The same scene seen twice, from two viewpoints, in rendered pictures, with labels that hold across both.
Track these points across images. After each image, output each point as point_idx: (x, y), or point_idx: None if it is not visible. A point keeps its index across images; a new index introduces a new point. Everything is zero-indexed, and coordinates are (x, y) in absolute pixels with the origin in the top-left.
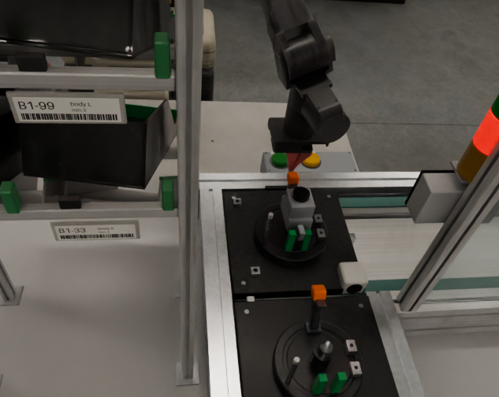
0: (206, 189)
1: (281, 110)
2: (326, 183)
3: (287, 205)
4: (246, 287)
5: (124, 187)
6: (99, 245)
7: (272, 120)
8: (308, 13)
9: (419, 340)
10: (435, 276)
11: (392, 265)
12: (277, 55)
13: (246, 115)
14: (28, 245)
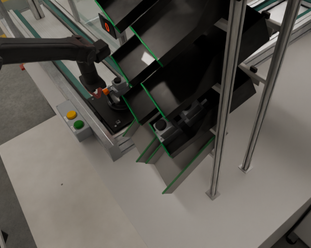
0: (115, 139)
1: (15, 168)
2: (83, 105)
3: (122, 86)
4: None
5: (123, 199)
6: (163, 181)
7: (92, 88)
8: (71, 36)
9: None
10: None
11: (109, 80)
12: (91, 51)
13: (28, 182)
14: (186, 210)
